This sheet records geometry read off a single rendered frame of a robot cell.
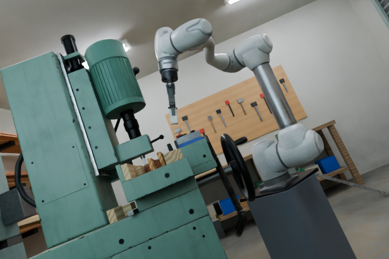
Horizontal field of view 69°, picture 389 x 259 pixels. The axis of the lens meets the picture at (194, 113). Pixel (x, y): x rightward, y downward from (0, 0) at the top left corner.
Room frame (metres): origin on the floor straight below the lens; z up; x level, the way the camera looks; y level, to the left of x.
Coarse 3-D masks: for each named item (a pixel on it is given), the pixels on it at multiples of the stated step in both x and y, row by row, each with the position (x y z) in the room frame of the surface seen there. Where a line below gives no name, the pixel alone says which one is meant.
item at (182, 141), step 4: (192, 132) 1.11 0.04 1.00; (196, 132) 1.12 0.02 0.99; (184, 136) 1.11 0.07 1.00; (188, 136) 1.11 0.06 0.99; (192, 136) 1.11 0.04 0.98; (196, 136) 1.11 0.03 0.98; (200, 136) 1.11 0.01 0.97; (176, 140) 1.20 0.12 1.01; (180, 140) 1.11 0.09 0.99; (184, 140) 1.11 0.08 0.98; (188, 140) 1.11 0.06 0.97; (192, 140) 1.11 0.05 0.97; (196, 140) 1.11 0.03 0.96; (176, 144) 1.19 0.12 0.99; (180, 144) 1.11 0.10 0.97; (184, 144) 1.11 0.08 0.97; (188, 144) 1.11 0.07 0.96
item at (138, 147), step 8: (144, 136) 1.13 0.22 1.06; (120, 144) 1.12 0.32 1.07; (128, 144) 1.12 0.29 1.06; (136, 144) 1.12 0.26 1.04; (144, 144) 1.13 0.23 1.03; (120, 152) 1.12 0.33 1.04; (128, 152) 1.12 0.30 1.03; (136, 152) 1.12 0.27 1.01; (144, 152) 1.13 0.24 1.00; (120, 160) 1.12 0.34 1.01; (128, 160) 1.15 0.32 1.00
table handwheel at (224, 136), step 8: (224, 136) 1.12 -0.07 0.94; (224, 144) 1.22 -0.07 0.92; (232, 144) 1.07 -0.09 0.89; (224, 152) 1.28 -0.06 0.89; (232, 152) 1.06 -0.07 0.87; (232, 160) 1.19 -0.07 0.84; (240, 160) 1.05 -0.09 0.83; (224, 168) 1.17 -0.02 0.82; (232, 168) 1.16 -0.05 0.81; (240, 168) 1.05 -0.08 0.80; (208, 176) 1.16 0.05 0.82; (216, 176) 1.16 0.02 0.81; (240, 176) 1.22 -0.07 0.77; (248, 176) 1.05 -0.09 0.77; (200, 184) 1.16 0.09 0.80; (240, 184) 1.25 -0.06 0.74; (248, 184) 1.06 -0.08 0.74; (248, 192) 1.09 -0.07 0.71; (248, 200) 1.17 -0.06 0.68
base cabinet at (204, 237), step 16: (192, 224) 0.95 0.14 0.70; (208, 224) 0.95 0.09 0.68; (160, 240) 0.94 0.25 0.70; (176, 240) 0.94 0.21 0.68; (192, 240) 0.95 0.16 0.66; (208, 240) 0.95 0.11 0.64; (112, 256) 0.93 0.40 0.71; (128, 256) 0.93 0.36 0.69; (144, 256) 0.93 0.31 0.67; (160, 256) 0.94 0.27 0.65; (176, 256) 0.94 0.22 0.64; (192, 256) 0.94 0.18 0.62; (208, 256) 0.95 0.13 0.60; (224, 256) 0.95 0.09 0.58
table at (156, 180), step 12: (168, 168) 0.86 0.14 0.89; (180, 168) 0.86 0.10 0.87; (192, 168) 1.08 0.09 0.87; (204, 168) 1.08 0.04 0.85; (132, 180) 0.85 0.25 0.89; (144, 180) 0.86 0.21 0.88; (156, 180) 0.86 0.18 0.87; (168, 180) 0.86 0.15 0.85; (180, 180) 0.86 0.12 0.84; (132, 192) 0.85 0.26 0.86; (144, 192) 0.85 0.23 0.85
